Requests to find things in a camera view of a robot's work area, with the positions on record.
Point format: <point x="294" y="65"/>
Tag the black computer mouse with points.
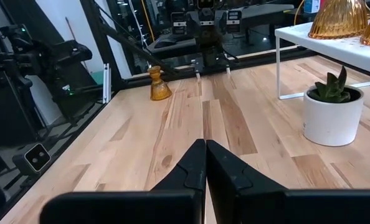
<point x="164" y="42"/>

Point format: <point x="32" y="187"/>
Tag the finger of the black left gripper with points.
<point x="214" y="34"/>
<point x="197" y="34"/>

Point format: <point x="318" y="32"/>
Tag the blue white container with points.
<point x="312" y="5"/>

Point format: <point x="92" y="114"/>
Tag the silver aluminium extrusion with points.
<point x="106" y="84"/>

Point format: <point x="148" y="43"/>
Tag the small table-level camera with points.
<point x="37" y="157"/>

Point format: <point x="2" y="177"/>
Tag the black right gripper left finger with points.
<point x="126" y="208"/>

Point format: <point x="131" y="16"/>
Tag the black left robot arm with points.
<point x="213" y="59"/>

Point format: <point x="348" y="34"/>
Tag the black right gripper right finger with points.
<point x="266" y="208"/>

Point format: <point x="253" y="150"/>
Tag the grey side table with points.
<point x="266" y="14"/>

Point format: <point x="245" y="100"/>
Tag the white perforated metal shelf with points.
<point x="344" y="49"/>

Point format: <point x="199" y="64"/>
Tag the white pot with succulent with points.
<point x="331" y="124"/>

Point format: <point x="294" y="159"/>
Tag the dark grey desk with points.
<point x="185" y="46"/>

